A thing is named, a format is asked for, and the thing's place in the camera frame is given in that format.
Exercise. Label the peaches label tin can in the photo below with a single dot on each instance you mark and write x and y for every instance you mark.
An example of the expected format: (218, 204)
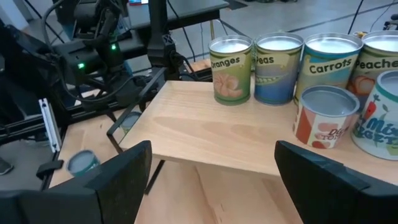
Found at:
(376, 65)

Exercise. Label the mixed vegetables label tin can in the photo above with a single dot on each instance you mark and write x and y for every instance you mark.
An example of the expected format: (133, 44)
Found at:
(379, 130)

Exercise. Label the oranges label tin can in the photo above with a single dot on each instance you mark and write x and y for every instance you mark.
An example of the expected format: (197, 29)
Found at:
(230, 77)

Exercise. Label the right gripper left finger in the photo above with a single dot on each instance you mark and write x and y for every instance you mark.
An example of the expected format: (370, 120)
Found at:
(102, 205)

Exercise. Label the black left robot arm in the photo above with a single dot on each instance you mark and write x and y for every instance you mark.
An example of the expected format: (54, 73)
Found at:
(93, 59)

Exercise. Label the peas label tin can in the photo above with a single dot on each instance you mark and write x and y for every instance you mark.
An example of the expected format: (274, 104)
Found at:
(276, 77)

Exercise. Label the computer monitor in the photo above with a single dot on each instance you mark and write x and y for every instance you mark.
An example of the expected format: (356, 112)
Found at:
(138, 2)

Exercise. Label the small teal tin can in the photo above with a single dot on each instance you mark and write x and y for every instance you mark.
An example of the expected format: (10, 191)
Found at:
(81, 163)

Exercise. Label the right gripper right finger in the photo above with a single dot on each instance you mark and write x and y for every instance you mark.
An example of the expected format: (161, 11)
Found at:
(335, 202)

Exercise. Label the diced tomatoes label tin can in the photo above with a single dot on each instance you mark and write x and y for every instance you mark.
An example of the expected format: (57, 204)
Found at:
(320, 124)

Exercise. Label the carrots label tin can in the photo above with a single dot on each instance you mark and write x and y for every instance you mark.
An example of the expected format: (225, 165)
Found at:
(326, 68)

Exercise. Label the silver aluminium rail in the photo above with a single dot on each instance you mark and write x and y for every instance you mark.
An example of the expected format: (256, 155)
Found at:
(49, 127)

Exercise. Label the wooden shelf with black frame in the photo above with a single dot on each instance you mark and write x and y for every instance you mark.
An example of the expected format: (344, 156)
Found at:
(202, 124)

